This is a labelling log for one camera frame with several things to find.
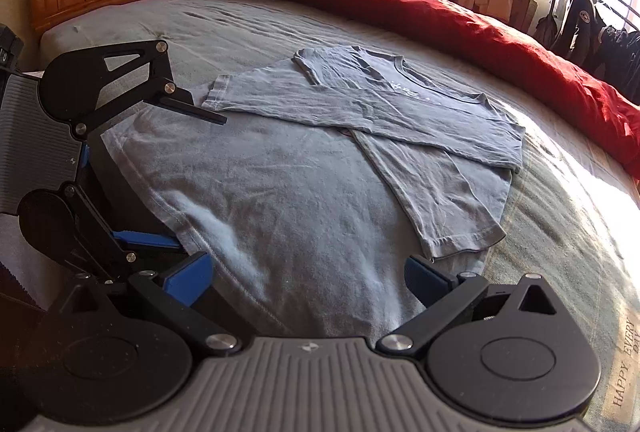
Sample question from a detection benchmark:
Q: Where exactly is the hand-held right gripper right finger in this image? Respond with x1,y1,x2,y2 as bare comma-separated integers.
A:
376,253,560,356

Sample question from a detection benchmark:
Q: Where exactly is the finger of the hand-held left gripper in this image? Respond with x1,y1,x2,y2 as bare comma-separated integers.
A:
62,184,193,285
74,40,229,139

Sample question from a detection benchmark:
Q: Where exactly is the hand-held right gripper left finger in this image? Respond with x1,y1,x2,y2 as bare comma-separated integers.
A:
60,251,243,356

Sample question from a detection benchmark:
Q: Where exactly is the light blue cartoon print shirt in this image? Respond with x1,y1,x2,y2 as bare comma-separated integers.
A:
100,44,526,343

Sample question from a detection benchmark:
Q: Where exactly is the red duvet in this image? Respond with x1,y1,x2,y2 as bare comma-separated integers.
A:
224,0,640,183

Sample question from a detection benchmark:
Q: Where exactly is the grey hanging garment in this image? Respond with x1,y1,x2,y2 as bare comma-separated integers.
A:
532,14,558,50

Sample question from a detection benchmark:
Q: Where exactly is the black jacket with badge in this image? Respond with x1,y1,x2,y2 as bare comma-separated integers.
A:
552,0,608,73

